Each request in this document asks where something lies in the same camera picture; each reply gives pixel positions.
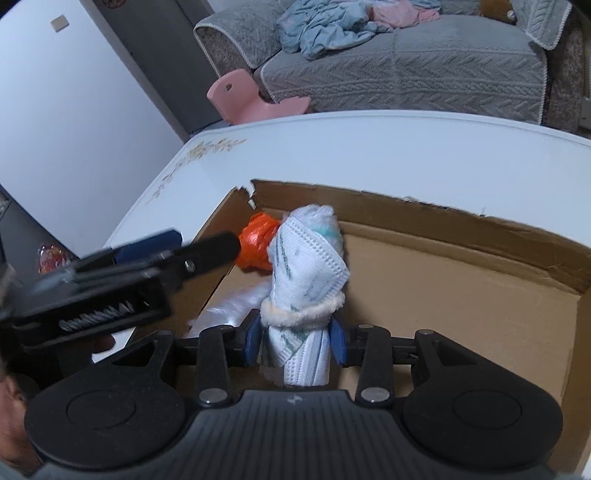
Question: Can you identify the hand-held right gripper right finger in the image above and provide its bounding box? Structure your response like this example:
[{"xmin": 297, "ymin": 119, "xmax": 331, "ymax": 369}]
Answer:
[{"xmin": 329, "ymin": 318, "xmax": 467, "ymax": 406}]

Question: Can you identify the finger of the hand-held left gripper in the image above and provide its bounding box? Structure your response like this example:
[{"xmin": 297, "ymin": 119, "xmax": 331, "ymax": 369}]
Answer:
[
  {"xmin": 159, "ymin": 232, "xmax": 241, "ymax": 289},
  {"xmin": 78, "ymin": 229, "xmax": 183, "ymax": 274}
]

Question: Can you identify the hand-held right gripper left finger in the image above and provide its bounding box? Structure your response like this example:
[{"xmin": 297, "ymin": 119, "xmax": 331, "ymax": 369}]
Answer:
[{"xmin": 113, "ymin": 310, "xmax": 263, "ymax": 408}]

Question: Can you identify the small orange plastic bundle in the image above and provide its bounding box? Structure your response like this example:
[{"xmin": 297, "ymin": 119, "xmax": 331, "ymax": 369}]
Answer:
[{"xmin": 237, "ymin": 212, "xmax": 281, "ymax": 274}]

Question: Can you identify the white cloth bundle peach band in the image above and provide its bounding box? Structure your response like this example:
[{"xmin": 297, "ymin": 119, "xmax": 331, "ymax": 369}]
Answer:
[{"xmin": 257, "ymin": 204, "xmax": 351, "ymax": 387}]

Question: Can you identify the shallow cardboard box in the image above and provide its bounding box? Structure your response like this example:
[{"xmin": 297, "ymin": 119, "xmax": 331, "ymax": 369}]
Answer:
[{"xmin": 178, "ymin": 179, "xmax": 591, "ymax": 407}]

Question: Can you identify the person's left hand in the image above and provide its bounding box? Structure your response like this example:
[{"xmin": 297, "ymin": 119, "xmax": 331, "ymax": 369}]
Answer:
[{"xmin": 0, "ymin": 371, "xmax": 42, "ymax": 476}]

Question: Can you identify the red snack packet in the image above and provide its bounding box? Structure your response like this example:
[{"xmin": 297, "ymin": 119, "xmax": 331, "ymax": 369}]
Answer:
[{"xmin": 37, "ymin": 244, "xmax": 75, "ymax": 277}]

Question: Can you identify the pink plastic stool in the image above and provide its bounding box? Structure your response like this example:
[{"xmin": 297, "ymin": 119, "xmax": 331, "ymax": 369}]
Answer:
[{"xmin": 207, "ymin": 69, "xmax": 312, "ymax": 125}]

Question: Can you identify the light blue clothing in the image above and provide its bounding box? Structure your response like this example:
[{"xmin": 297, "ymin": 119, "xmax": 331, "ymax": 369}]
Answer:
[{"xmin": 277, "ymin": 0, "xmax": 393, "ymax": 61}]

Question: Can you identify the grey quilted sofa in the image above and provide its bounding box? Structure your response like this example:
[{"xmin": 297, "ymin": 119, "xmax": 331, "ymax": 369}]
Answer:
[{"xmin": 194, "ymin": 0, "xmax": 591, "ymax": 136}]

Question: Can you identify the pink clothing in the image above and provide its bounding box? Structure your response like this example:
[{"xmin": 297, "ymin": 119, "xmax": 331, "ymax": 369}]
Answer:
[{"xmin": 372, "ymin": 0, "xmax": 441, "ymax": 27}]

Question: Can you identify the brown plush toy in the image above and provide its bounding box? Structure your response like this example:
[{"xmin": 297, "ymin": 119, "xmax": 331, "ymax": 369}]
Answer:
[{"xmin": 479, "ymin": 0, "xmax": 517, "ymax": 23}]

